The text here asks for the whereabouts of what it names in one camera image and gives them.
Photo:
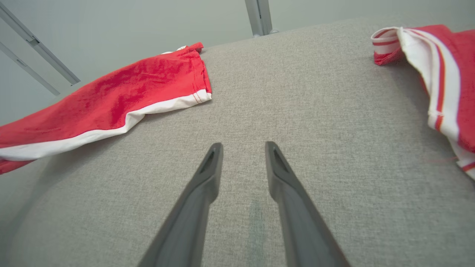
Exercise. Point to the grey metal frame post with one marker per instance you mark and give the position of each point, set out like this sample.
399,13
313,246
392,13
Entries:
258,16

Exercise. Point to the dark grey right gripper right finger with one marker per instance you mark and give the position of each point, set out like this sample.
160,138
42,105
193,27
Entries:
304,230

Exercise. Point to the grey metal frame rail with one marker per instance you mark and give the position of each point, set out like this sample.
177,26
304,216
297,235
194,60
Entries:
41,46
29,68

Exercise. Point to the red white folded garment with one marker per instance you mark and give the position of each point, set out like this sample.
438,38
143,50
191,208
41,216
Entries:
111,96

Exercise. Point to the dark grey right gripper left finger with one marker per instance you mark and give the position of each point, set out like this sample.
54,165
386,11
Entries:
185,222

